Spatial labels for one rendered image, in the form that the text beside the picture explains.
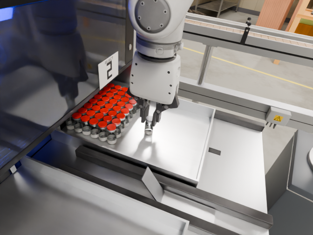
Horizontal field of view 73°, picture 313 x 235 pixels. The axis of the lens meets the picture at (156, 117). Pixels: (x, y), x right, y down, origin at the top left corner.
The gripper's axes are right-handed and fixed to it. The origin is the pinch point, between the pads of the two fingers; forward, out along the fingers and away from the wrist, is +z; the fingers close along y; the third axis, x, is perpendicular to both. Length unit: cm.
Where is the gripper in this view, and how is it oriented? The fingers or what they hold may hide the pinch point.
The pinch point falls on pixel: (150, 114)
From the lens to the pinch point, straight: 50.3
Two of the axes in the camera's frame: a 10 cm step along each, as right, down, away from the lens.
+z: -1.0, 7.8, 6.2
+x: -3.4, 5.6, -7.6
